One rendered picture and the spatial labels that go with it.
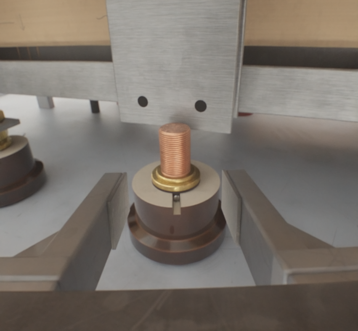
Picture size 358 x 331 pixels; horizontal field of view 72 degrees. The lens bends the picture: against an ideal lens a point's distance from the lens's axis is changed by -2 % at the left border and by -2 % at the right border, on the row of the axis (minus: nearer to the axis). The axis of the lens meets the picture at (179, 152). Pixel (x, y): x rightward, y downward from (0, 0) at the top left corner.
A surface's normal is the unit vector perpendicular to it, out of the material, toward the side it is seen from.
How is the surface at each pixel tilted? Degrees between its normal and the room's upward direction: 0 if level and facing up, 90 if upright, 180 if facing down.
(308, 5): 90
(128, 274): 180
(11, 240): 180
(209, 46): 90
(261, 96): 90
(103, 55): 90
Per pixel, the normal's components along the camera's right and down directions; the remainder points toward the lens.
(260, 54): -0.32, 0.43
